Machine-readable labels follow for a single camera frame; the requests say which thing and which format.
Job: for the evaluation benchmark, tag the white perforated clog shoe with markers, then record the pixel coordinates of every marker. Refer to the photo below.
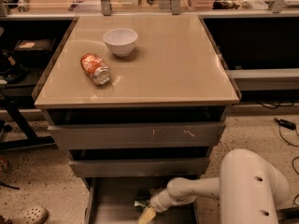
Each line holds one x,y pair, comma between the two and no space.
33,215

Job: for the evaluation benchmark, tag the bottom open grey drawer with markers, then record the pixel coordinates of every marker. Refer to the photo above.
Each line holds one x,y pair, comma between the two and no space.
116,200

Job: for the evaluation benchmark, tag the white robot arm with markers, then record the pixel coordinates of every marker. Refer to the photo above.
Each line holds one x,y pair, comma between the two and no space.
249,189

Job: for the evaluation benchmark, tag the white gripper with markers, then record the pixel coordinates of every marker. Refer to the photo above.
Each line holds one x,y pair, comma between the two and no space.
158,202

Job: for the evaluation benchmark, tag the black power adapter with cable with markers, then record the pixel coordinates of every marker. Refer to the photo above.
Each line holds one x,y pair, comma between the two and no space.
282,123

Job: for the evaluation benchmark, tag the green crushed soda can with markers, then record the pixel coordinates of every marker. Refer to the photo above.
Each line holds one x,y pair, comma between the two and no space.
141,203

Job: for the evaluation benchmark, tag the black metal base bar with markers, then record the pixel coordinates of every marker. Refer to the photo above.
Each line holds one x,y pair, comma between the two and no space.
288,215

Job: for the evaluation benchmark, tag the middle grey drawer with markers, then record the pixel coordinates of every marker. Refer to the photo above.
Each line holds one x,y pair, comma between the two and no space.
140,167

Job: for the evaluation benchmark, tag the black box on shelf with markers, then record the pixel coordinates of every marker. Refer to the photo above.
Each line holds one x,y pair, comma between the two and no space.
39,49

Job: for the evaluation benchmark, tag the white ceramic bowl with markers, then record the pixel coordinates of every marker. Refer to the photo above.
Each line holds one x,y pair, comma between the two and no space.
121,42

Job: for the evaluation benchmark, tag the top grey drawer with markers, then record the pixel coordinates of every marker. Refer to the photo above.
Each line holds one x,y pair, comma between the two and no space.
137,135

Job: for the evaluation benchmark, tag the grey drawer cabinet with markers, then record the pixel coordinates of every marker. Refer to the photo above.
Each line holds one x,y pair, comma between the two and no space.
174,75

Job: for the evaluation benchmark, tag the orange soda can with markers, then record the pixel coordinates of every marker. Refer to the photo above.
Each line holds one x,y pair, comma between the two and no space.
95,68

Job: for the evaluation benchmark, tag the black table leg frame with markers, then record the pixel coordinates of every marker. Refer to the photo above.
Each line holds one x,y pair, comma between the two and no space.
32,139

